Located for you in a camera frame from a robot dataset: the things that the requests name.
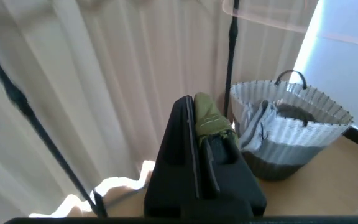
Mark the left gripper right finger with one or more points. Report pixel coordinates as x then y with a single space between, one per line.
232 183

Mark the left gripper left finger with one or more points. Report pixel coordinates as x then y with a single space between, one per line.
172 174

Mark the black clothes rack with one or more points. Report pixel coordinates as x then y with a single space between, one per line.
20 99

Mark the white curtain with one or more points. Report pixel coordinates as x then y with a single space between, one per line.
113 71

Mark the green long-sleeved shirt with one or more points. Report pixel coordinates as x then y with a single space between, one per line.
209 115

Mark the pale grey garment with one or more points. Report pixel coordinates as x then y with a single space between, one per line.
255 130

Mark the white laundry basket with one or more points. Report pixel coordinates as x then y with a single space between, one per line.
306 137

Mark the pink clothes hanger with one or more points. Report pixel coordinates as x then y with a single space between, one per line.
266 15

